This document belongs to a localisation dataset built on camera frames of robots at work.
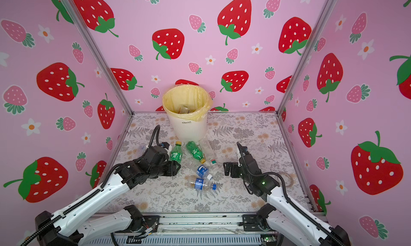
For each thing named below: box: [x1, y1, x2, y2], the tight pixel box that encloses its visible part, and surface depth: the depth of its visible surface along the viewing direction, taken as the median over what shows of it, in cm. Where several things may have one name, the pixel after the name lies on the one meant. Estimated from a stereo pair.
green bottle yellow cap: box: [169, 141, 184, 164], surface depth 77 cm
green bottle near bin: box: [185, 140, 206, 165], surface depth 96 cm
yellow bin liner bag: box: [162, 84, 213, 122], surface depth 98 cm
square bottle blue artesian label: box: [183, 105, 190, 114], surface depth 103 cm
